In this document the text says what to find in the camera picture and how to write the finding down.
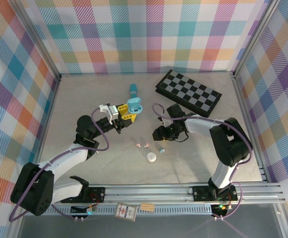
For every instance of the blue earbud charging case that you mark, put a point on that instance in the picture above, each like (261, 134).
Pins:
(133, 105)

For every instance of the white earbud charging case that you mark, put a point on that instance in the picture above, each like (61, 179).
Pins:
(151, 157)

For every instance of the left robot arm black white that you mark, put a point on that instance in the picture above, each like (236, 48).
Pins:
(32, 191)

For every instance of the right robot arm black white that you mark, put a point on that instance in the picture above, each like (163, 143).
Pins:
(228, 143)

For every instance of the teal pen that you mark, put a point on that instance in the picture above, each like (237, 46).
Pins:
(133, 89)

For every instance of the black grey folding chessboard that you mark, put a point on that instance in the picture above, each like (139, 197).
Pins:
(188, 89)

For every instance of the striped wooden block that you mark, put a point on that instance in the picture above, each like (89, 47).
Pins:
(147, 206)

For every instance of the playing card box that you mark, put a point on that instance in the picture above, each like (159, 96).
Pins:
(125, 211)

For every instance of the left black controller board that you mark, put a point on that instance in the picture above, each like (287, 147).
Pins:
(80, 210)

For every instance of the black controller board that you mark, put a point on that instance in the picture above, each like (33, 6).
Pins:
(219, 210)
(80, 210)

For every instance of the right black controller board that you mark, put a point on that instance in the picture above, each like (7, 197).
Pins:
(219, 210)

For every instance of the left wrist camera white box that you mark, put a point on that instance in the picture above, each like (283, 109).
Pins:
(112, 111)

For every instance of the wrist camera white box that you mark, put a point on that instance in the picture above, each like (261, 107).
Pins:
(112, 111)
(161, 119)

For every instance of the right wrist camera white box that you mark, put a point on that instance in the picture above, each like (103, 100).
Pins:
(161, 119)

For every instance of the aluminium floor rail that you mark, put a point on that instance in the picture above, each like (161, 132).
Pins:
(45, 129)
(248, 124)

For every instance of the aluminium mounting rail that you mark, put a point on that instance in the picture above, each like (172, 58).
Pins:
(146, 193)

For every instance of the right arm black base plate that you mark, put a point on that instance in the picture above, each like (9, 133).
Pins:
(200, 193)

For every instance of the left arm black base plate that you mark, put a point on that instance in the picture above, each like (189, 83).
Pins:
(96, 193)

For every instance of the aluminium frame post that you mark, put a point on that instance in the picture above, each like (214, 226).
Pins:
(254, 37)
(40, 42)

